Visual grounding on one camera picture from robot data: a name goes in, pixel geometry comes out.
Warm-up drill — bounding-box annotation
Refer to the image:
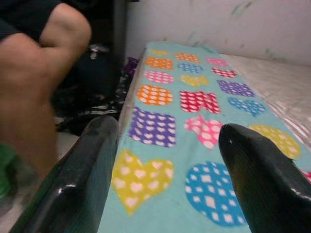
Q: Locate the green plastic stool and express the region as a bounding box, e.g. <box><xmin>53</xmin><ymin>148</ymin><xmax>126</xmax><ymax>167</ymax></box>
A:
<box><xmin>0</xmin><ymin>143</ymin><xmax>17</xmax><ymax>200</ymax></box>

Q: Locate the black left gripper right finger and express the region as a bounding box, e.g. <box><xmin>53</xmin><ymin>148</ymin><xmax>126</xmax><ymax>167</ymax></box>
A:
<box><xmin>218</xmin><ymin>123</ymin><xmax>311</xmax><ymax>233</ymax></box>

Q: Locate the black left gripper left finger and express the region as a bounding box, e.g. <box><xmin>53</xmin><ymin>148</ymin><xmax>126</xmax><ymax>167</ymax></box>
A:
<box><xmin>9</xmin><ymin>116</ymin><xmax>120</xmax><ymax>233</ymax></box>

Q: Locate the person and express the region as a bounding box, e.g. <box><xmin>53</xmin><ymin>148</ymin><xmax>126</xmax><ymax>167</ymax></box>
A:
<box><xmin>0</xmin><ymin>0</ymin><xmax>92</xmax><ymax>180</ymax></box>

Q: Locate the purple cloth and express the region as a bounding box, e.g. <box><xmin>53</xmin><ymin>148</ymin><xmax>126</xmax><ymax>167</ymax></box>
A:
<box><xmin>123</xmin><ymin>57</ymin><xmax>139</xmax><ymax>75</ymax></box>

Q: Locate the grey quilted mattress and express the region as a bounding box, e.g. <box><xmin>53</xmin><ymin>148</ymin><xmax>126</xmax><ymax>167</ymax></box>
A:
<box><xmin>220</xmin><ymin>53</ymin><xmax>311</xmax><ymax>146</ymax></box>

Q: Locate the teal patterned blanket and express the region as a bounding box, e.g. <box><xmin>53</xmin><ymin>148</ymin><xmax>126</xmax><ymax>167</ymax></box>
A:
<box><xmin>97</xmin><ymin>40</ymin><xmax>311</xmax><ymax>233</ymax></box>

